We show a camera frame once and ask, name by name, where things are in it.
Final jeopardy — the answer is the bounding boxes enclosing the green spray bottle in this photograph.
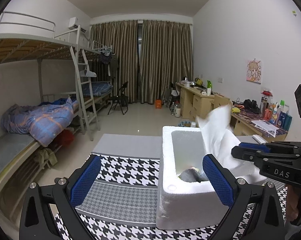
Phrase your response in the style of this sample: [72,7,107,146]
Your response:
[206,80,212,96]

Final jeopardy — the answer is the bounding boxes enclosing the brown curtains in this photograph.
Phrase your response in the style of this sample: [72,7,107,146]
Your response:
[90,20,193,104]

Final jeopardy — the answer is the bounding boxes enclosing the blue toiletry bottles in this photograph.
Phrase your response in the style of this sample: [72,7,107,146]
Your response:
[276,100,290,129]

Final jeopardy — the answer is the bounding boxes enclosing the black folding chair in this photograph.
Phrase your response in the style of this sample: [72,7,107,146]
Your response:
[108,81,128,115]

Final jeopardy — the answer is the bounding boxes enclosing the white air conditioner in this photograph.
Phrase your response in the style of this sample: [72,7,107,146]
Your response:
[68,17,87,33]

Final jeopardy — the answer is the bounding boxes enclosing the orange floor container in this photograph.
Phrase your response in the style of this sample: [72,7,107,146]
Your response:
[155,99,162,109]

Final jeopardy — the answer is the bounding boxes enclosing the anime wall picture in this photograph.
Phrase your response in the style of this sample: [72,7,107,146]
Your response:
[246,59,262,83]

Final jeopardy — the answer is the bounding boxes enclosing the blue plaid blanket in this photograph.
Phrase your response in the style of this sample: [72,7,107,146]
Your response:
[1,98,78,147]

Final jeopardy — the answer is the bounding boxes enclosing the red lid thermos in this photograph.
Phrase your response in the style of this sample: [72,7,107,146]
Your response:
[259,89,273,117]

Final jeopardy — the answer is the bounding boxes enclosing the grey knitted cloth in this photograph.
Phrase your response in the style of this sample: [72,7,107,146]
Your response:
[179,167,208,183]

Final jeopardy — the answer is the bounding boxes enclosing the light wooden desk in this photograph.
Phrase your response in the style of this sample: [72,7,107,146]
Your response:
[175,82,289,143]

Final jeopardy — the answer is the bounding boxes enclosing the white tissue paper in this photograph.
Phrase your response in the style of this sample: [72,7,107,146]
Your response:
[196,105,266,184]

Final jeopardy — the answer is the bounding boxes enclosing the person's hand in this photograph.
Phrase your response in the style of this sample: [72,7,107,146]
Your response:
[285,185,299,222]

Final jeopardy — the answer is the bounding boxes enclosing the wooden smiley chair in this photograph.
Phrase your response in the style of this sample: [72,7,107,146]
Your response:
[213,94,232,113]

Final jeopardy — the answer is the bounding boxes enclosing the houndstooth patterned mat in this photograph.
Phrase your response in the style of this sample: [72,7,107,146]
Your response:
[47,154,291,240]

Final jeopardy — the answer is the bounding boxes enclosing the white styrofoam box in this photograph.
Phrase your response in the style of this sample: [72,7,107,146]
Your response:
[156,126,227,230]

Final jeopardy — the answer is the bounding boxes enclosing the white metal bunk bed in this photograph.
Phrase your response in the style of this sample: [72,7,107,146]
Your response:
[0,11,117,205]

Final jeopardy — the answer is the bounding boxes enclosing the black headphones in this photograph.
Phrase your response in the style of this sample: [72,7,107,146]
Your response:
[243,99,259,114]

